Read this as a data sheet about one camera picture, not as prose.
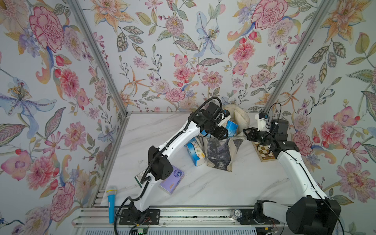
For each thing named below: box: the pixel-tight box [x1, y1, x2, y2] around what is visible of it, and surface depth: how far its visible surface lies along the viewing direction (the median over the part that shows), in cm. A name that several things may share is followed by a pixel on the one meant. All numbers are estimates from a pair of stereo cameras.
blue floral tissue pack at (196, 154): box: [186, 141, 206, 167], surface depth 90 cm
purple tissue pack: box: [158, 164, 185, 196], surface depth 82 cm
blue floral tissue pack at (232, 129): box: [226, 119, 239, 138], surface depth 79 cm
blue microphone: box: [106, 185, 118, 224], surface depth 79 cm
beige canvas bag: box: [203, 104, 251, 173], surface depth 84 cm
